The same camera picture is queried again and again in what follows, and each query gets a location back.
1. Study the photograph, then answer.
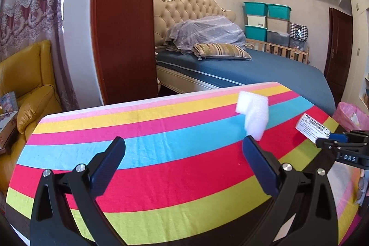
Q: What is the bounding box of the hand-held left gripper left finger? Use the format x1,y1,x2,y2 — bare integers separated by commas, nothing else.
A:
30,136,127,246

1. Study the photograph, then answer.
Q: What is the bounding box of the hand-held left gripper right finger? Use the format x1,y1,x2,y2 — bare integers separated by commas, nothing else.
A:
242,135,338,246

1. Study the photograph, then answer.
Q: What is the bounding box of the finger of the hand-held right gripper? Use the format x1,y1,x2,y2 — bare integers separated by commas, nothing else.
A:
315,137,369,159
329,130,369,141

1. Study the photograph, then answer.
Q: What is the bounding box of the small printed carton box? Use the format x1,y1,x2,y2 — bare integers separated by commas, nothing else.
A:
295,113,331,143

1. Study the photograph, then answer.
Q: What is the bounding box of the bin with pink bag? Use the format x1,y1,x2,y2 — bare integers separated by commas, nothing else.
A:
331,102,369,133

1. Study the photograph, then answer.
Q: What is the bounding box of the white foam sheet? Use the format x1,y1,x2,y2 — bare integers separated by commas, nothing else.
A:
235,90,269,141

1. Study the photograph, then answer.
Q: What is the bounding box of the rainbow striped tablecloth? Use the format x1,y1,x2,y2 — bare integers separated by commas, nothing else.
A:
6,81,366,246

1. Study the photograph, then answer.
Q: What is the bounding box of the dark wooden door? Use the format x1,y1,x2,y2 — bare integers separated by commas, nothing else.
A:
323,7,354,104

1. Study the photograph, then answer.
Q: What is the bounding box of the bed with blue sheet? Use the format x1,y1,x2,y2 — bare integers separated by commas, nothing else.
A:
156,48,336,117

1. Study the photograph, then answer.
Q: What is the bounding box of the dark patterned bag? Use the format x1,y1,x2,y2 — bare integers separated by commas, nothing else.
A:
290,39,307,52

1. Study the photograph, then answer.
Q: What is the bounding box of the yellow leather armchair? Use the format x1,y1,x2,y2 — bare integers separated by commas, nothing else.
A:
0,40,62,192

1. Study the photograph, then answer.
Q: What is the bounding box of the flat cardboard box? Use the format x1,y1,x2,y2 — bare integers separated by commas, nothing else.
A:
0,111,19,148

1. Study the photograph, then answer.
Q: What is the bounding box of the black white checkered bag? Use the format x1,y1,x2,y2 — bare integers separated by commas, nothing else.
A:
289,23,309,40

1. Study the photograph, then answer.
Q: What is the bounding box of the clear storage box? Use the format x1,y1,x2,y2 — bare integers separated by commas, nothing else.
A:
267,30,290,47

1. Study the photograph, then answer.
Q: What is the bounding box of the picture book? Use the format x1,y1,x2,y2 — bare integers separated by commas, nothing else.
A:
0,91,18,114

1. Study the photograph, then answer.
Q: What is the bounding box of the striped pillow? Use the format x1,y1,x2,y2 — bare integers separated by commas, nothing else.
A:
193,43,253,61

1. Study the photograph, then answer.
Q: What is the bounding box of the beige storage box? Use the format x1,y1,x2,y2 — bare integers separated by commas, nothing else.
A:
267,17,290,33
246,15,268,27

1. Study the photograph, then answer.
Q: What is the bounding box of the teal storage box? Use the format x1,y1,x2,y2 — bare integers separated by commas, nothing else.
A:
244,2,268,16
267,3,293,19
245,25,268,41

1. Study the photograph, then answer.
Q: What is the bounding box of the grey blue folded duvet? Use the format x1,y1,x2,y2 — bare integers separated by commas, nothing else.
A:
164,15,247,55

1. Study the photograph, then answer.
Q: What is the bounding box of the brown wooden door panel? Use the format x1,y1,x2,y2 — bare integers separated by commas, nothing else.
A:
91,0,159,106

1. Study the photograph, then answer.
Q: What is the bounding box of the beige tufted headboard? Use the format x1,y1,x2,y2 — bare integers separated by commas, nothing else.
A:
154,0,237,47

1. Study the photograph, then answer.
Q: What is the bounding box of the lace curtain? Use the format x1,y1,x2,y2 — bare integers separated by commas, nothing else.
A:
0,0,80,111

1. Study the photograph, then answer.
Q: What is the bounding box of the wooden crib rail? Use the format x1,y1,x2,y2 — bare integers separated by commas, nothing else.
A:
245,39,311,64

